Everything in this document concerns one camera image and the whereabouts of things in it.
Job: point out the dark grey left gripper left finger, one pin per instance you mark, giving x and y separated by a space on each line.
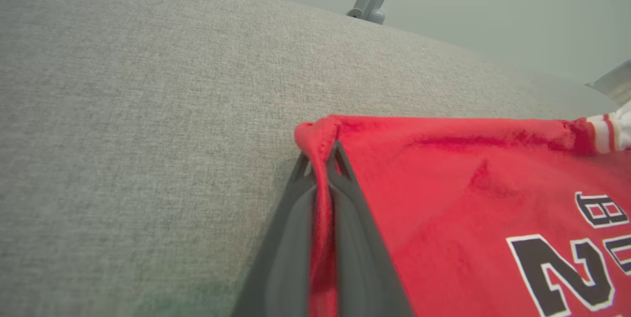
286 267

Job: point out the grey metal bracket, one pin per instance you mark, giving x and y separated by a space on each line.
616 83

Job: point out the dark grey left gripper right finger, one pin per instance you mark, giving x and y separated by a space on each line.
360 267

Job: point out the red jersey with white trim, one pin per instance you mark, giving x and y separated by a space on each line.
443 198

